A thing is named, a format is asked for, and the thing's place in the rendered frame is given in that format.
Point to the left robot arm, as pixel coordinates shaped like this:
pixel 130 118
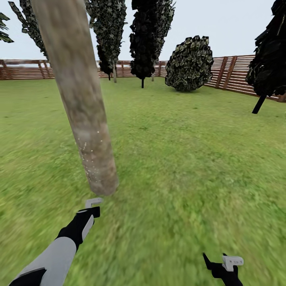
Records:
pixel 50 268

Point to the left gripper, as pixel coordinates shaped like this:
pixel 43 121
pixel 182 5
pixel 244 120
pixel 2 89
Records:
pixel 95 211

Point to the bush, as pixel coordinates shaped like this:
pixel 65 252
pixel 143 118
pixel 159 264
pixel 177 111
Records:
pixel 190 64

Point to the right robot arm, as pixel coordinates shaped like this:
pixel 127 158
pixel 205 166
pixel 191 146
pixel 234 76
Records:
pixel 228 270

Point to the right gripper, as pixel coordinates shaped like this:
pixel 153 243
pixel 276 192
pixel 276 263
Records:
pixel 218 271

